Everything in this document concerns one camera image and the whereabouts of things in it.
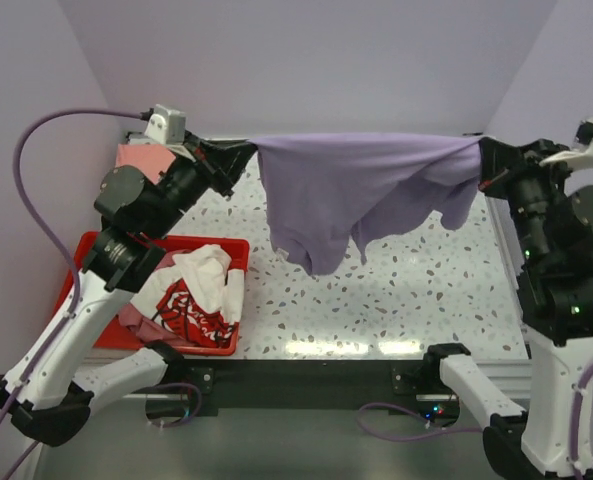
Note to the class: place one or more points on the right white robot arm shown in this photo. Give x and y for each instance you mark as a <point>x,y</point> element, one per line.
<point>549,439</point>

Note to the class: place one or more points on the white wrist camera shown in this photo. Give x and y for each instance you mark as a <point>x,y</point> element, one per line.
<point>166,125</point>
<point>580,156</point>

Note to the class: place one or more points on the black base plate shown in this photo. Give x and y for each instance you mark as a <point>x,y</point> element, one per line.
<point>312,384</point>

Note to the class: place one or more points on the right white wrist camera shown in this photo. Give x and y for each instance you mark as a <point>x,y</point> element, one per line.
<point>580,156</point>

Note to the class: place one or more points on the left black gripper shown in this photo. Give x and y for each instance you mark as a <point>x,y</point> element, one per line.
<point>220,162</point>

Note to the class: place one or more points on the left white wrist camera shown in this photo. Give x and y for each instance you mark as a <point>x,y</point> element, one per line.
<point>166,125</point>

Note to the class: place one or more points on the purple t shirt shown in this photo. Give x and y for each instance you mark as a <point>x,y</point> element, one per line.
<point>326,191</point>

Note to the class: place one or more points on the folded salmon pink t shirt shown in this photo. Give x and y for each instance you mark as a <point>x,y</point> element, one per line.
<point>152,160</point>

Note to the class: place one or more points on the white and red t shirt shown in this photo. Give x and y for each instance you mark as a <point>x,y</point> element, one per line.
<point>196,300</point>

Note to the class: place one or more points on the dusty pink t shirt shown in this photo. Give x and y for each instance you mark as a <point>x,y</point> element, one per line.
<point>138,315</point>

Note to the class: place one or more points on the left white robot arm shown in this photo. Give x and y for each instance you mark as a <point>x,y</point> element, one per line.
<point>43,395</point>

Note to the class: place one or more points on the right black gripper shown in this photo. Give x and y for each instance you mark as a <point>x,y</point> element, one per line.
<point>503,161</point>

